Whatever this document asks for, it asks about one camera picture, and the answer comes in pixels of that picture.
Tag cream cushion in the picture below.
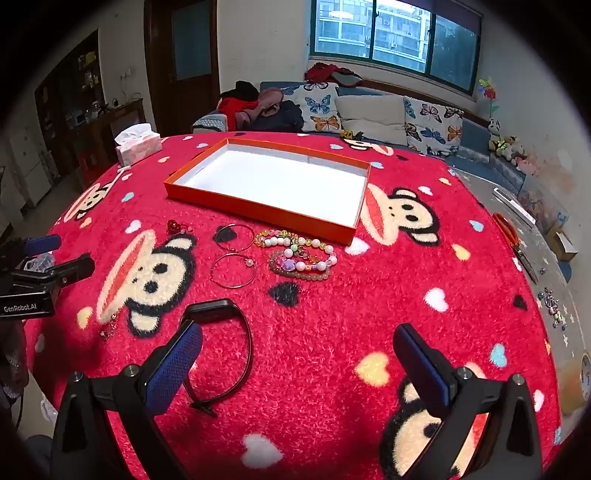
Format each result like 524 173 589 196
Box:
335 95 409 144

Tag orange shallow box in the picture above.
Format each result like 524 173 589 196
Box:
164 137 371 245

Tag blue sofa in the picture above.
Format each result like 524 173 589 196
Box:
193 80 527 195

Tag scattered small beads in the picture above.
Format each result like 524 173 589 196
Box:
537 287 570 331

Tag thin metal hoop earring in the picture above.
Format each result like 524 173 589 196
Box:
217 224 254 253
212 254 257 289

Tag red clothes on sill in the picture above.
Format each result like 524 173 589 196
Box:
305 62 363 88

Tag red monkey printed blanket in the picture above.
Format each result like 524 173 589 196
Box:
25 131 561 480

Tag red garment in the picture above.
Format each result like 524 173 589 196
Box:
218 98 259 126

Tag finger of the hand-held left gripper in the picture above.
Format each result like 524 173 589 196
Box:
21 234 62 257
10 256 96 289

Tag black smart band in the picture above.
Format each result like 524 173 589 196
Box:
180 299 254 416

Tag pink tissue box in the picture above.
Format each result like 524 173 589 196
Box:
114 124 163 167

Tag wooden side table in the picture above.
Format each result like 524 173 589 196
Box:
76 98 147 185

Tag dark navy garment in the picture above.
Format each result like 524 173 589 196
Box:
252 100 305 133

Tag gold dangling earring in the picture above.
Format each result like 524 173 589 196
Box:
100 311 120 340

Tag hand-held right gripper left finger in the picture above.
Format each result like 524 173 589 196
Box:
51 320 204 480

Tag orange handled scissors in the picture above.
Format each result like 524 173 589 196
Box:
492 212 539 283

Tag dark wooden shelf cabinet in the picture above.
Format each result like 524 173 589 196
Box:
34 30 108 185

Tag colourful flower toy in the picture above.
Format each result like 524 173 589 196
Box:
478 78 501 117

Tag butterfly print pillow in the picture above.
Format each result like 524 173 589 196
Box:
404 96 465 158
293 83 343 134

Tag window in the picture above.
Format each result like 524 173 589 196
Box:
310 0 483 96

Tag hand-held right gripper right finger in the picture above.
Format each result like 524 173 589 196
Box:
392 323 544 480

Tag green yellow bead bracelet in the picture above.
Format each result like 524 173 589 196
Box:
254 228 324 250

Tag tape roll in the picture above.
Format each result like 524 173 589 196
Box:
558 353 591 412

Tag pink garment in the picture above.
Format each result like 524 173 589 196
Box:
238 89 286 127

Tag dark wooden door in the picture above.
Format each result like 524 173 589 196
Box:
144 0 221 136

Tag white bead bracelet purple flowers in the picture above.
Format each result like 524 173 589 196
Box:
279 244 339 275

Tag white cabinet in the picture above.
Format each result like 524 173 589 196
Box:
9 129 52 207

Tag small cardboard box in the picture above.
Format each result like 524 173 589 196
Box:
549 231 579 262

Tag jade bead bracelet gold charm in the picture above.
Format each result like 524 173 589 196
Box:
269 251 332 280

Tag black garment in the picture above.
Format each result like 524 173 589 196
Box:
222 80 262 101

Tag pile of plush toys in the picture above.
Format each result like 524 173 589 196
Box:
488 119 537 175

